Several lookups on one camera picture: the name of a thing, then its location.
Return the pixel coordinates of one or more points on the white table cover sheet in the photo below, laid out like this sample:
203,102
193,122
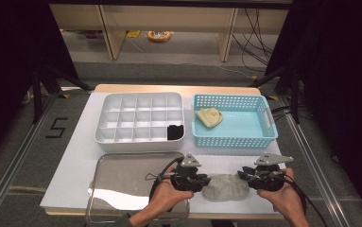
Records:
74,164

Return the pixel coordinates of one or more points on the beige wooden desk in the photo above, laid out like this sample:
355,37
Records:
115,31

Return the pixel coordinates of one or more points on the person's right hand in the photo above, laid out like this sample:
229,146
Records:
287,200

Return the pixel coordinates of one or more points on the aluminium floor rail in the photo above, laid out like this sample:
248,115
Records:
11,167
314,167

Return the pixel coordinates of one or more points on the black curtain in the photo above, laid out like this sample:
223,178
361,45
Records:
5,63
342,63

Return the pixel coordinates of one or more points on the blue plastic basket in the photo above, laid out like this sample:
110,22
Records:
257,126

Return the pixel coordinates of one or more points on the person's left hand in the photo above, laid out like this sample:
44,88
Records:
166,201

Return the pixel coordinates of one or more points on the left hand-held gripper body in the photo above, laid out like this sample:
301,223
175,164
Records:
185,181

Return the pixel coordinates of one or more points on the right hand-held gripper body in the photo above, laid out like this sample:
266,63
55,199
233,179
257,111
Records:
268,179

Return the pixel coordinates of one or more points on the black sock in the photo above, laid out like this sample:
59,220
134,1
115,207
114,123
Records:
175,132

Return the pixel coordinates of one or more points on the black metal stand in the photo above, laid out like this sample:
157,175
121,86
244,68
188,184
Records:
295,94
37,94

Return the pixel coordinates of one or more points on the grey sock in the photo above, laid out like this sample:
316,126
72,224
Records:
226,189

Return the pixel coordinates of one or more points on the yellow floor tape piece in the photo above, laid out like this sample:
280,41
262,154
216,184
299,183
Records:
273,98

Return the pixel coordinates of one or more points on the small yellow floor packet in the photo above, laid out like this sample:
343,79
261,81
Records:
133,34

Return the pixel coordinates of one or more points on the orange tape roll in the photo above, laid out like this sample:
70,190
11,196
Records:
158,36

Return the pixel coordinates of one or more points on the white compartment organizer box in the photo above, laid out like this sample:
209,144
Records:
142,116

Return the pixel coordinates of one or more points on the shiny metal tray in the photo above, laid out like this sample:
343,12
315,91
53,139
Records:
122,176

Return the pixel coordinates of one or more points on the pale yellow sock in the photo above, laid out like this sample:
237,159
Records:
209,117

